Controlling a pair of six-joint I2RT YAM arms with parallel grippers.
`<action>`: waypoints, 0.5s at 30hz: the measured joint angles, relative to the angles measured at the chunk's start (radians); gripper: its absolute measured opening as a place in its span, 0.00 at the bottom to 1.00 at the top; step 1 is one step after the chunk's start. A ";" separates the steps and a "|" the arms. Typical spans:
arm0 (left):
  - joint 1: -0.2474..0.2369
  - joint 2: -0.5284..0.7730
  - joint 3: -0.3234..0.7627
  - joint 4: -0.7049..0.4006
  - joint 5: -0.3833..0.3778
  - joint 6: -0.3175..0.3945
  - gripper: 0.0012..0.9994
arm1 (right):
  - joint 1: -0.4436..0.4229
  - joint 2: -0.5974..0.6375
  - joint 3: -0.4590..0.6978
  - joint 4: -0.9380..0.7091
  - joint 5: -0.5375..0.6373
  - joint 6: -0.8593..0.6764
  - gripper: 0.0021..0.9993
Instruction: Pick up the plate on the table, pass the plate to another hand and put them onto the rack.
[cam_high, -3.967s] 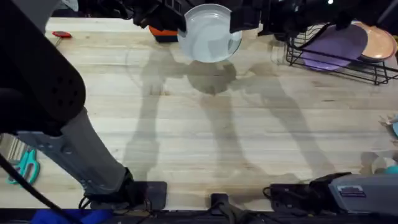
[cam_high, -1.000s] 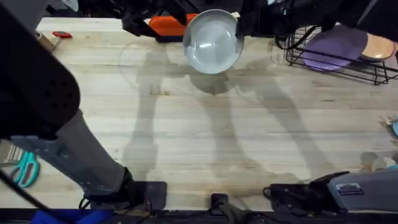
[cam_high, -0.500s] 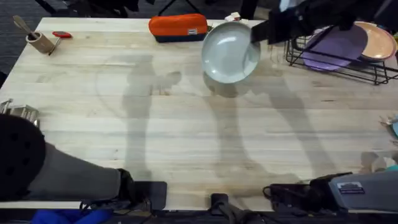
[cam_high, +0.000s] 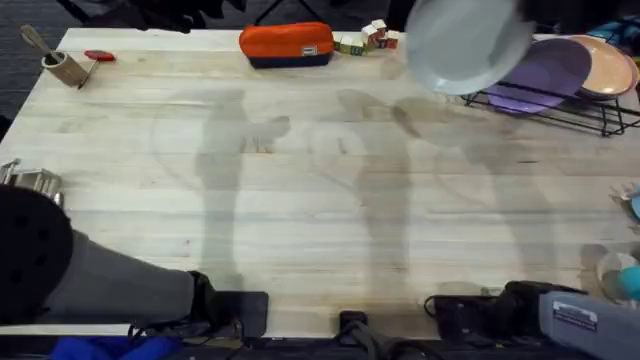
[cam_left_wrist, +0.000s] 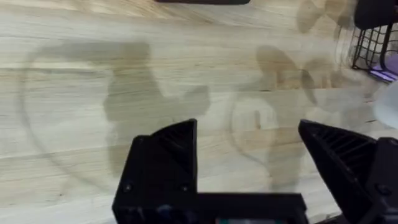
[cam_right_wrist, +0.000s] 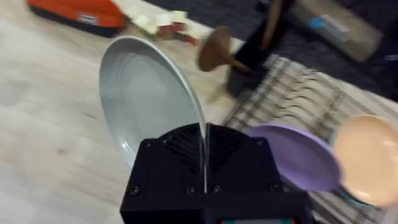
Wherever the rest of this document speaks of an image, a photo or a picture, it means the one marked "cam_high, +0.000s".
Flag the blue cloth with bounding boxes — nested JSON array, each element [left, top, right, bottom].
[[48, 335, 182, 360]]

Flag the red-headed tool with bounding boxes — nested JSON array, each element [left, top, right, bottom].
[[76, 48, 117, 91]]

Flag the heap of toy blocks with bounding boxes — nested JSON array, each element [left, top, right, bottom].
[[332, 18, 402, 57]]

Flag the clear cup with teal ball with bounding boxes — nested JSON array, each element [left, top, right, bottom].
[[593, 249, 640, 304]]

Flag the teal object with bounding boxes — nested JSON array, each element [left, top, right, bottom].
[[588, 16, 640, 52]]

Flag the orange and navy zip bag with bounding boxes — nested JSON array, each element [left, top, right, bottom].
[[238, 20, 336, 70]]

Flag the purple plate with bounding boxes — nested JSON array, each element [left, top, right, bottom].
[[485, 37, 594, 116]]

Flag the wooden cylinder cup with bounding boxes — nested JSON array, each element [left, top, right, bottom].
[[40, 49, 92, 91]]

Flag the wooden spoon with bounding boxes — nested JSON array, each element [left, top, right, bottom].
[[19, 24, 57, 64]]

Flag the white and blue object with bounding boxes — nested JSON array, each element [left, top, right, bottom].
[[608, 181, 640, 223]]

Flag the pale blue-grey plate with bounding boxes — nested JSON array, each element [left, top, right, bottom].
[[403, 0, 537, 97]]

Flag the black wire dish rack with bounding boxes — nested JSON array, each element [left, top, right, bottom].
[[459, 79, 640, 138]]

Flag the silver metal bracket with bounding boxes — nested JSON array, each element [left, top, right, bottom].
[[0, 158, 65, 207]]

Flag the peach plate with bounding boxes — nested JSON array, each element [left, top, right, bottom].
[[568, 34, 640, 100]]

